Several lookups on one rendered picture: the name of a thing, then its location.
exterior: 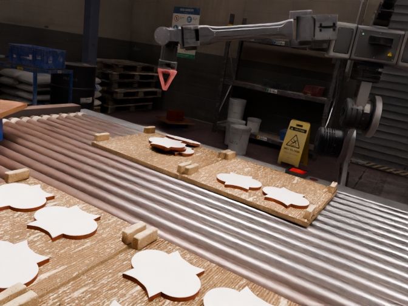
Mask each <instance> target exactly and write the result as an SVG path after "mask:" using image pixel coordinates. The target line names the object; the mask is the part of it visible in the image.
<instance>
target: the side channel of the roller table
mask: <svg viewBox="0 0 408 306"><path fill-rule="evenodd" d="M80 110H81V106H80V105H77V104H74V103H69V104H50V105H40V106H27V108H25V109H23V110H20V111H17V112H15V113H13V114H10V115H8V116H5V117H3V119H6V120H8V119H9V118H12V117H13V118H20V117H31V116H32V115H34V116H40V115H50V114H54V115H55V114H57V115H58V114H60V113H62V114H67V113H68V112H70V113H75V112H80Z"/></svg>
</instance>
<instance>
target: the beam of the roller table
mask: <svg viewBox="0 0 408 306"><path fill-rule="evenodd" d="M80 112H83V113H85V114H87V115H90V116H93V117H97V118H100V119H102V120H106V121H110V122H113V123H116V124H120V125H122V126H126V127H129V128H132V129H136V130H138V131H142V132H143V131H144V127H145V126H141V125H139V124H135V123H131V122H128V121H124V120H121V119H118V118H114V117H111V116H108V115H105V114H101V113H98V112H94V111H92V110H88V109H81V110H80ZM155 132H158V133H160V134H163V135H171V134H167V133H165V132H161V131H158V130H155ZM172 136H175V135H172ZM200 146H201V147H203V148H207V149H210V150H213V151H216V152H221V151H224V150H222V149H218V148H214V147H212V146H208V145H205V144H200ZM236 158H239V159H242V160H246V161H248V162H252V163H255V164H258V165H261V166H265V167H268V168H271V169H275V170H277V171H280V172H285V170H286V169H285V168H281V167H278V166H275V165H271V164H269V163H265V162H262V161H258V160H255V159H252V158H248V157H244V156H242V155H238V154H236ZM310 178H314V179H317V180H318V181H313V180H310ZM305 179H306V180H309V181H312V182H316V183H319V184H322V185H325V186H330V185H331V184H332V182H328V181H325V180H321V179H319V178H315V177H312V176H308V177H306V178H305ZM336 189H337V192H340V193H343V194H346V195H348V196H352V197H356V198H359V199H362V200H365V201H368V202H372V203H375V204H378V205H381V206H385V207H388V208H392V209H395V210H397V211H401V212H404V213H407V214H408V205H405V204H402V203H399V202H395V201H392V200H389V199H385V198H382V197H378V196H376V195H372V194H368V193H366V192H362V191H358V190H355V189H352V188H348V187H346V186H342V185H338V184H337V187H336Z"/></svg>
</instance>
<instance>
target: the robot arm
mask: <svg viewBox="0 0 408 306"><path fill-rule="evenodd" d="M293 20H296V39H293ZM337 23H338V15H312V10H300V11H291V12H290V18H289V19H288V20H286V21H282V22H275V23H266V24H248V25H232V26H222V27H215V26H210V25H196V24H181V25H179V28H177V30H175V28H172V27H168V28H167V27H159V28H157V29H156V30H155V32H154V39H155V41H156V42H157V43H158V44H161V45H162V47H161V57H160V59H159V61H158V66H157V71H158V75H159V78H160V82H161V87H162V89H163V90H167V89H168V87H169V85H170V83H171V81H172V80H173V78H174V77H175V75H176V73H177V71H176V69H177V61H176V59H177V51H178V49H177V48H178V46H179V44H180V48H181V49H185V50H197V46H203V45H210V44H213V43H217V42H222V41H241V40H253V39H273V38H279V39H287V40H289V47H307V46H308V50H315V51H319V52H326V51H327V49H328V44H329V42H330V40H336V39H337V37H336V36H337ZM176 46H177V47H176ZM162 73H167V74H170V76H169V78H168V80H167V82H165V81H164V78H163V74H162Z"/></svg>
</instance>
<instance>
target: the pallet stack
mask: <svg viewBox="0 0 408 306"><path fill-rule="evenodd" d="M96 66H97V70H96V78H98V79H100V80H101V82H100V83H98V85H99V86H101V87H102V89H101V90H100V91H99V93H101V96H100V97H98V98H95V99H97V100H99V101H100V102H101V104H99V105H97V106H101V107H100V110H103V109H105V110H106V112H105V113H107V114H116V113H124V112H135V111H146V110H150V109H152V97H161V94H162V90H161V89H155V82H156V81H158V77H157V76H158V74H157V72H158V71H157V66H156V65H151V64H145V63H138V62H135V61H129V60H123V59H102V58H97V65H96ZM130 66H133V69H130V68H128V67H130ZM145 66H147V67H150V71H142V70H145ZM146 75H150V80H148V79H145V78H146ZM143 82H148V85H147V86H143V85H142V84H143ZM145 91H153V94H152V93H147V92H145ZM139 98H144V100H139ZM141 104H145V107H144V108H143V109H135V107H137V106H140V105H141ZM124 107H126V110H119V111H115V109H116V108H124Z"/></svg>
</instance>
